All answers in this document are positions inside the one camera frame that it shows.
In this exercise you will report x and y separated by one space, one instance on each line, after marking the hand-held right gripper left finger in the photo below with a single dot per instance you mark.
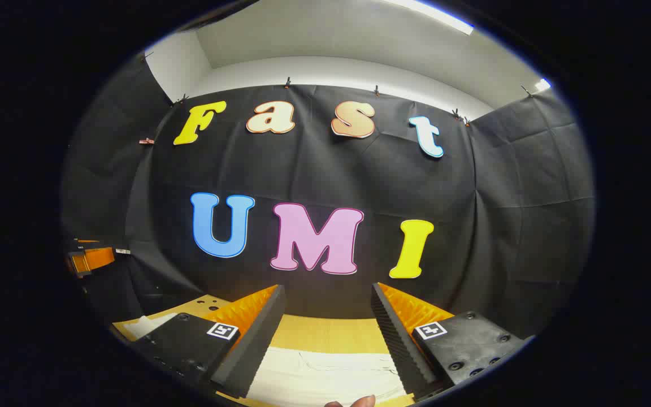
249 345

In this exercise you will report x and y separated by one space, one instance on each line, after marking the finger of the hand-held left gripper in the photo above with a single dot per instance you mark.
96 259

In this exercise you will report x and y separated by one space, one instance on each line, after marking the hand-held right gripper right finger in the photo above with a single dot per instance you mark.
396 339

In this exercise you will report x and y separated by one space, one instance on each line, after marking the white jeans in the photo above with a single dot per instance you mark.
325 373

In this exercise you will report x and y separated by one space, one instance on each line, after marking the small silver cloth clip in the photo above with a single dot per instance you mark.
122 251

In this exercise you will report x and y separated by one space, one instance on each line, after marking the black backdrop cloth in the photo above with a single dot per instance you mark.
314 169

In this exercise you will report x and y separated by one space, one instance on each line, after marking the white strip light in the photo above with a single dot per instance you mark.
542 85

